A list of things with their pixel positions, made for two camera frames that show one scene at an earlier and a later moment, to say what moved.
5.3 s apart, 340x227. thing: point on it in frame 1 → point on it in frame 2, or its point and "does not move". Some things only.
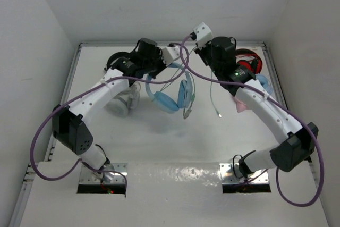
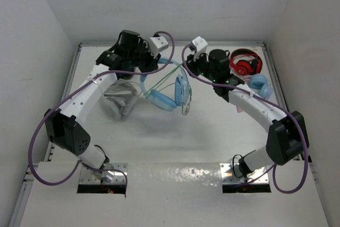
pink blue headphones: [265, 83] does not move
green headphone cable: [187, 110] → [190, 92]
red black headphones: [255, 66] does not move
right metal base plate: [232, 181] does not move
